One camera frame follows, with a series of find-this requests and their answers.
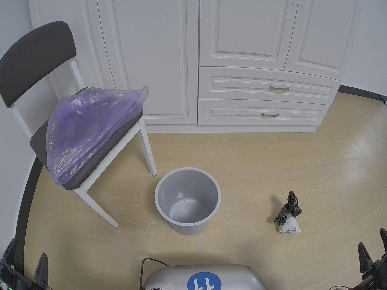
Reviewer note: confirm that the purple plastic bag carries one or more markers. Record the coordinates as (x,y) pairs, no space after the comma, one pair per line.
(87,122)

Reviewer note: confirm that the white printed paper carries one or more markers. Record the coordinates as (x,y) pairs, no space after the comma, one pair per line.
(290,227)

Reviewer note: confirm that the white wardrobe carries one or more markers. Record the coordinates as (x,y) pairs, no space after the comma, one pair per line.
(157,41)

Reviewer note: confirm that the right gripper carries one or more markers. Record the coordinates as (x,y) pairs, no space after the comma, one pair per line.
(378,273)

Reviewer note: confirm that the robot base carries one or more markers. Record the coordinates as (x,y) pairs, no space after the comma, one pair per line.
(205,275)

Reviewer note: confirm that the black plastic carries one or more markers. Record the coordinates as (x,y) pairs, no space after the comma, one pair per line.
(291,205)

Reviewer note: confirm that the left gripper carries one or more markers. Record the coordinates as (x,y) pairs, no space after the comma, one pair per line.
(18,281)

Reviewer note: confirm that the pale grey trash bin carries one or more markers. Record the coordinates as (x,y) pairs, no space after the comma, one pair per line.
(187,198)

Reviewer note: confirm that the white chair dark grey seat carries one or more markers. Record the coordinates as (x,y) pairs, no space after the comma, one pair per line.
(36,53)

